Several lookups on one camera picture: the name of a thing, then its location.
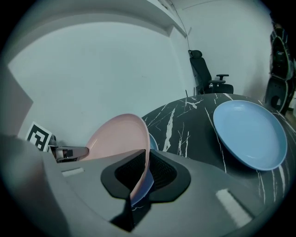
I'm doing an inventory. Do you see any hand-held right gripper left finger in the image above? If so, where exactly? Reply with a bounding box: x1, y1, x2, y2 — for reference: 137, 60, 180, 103
46, 149, 147, 233

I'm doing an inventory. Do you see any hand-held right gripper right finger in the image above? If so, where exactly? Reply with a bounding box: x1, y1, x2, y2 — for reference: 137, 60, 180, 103
134, 149, 264, 233

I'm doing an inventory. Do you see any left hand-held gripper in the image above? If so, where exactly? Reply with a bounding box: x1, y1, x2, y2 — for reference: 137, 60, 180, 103
25, 121, 90, 163

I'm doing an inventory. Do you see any pink big plate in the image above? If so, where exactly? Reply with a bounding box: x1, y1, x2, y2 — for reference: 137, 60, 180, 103
78, 113, 152, 206

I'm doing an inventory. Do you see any blue big plate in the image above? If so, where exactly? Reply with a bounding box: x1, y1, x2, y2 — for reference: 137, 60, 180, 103
212, 100, 288, 171
130, 133, 160, 207

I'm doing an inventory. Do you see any black office chair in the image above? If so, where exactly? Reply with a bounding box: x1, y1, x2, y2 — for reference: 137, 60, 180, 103
188, 49, 234, 95

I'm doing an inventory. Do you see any black shell chair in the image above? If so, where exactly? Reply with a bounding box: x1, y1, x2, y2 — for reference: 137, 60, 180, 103
263, 75, 290, 115

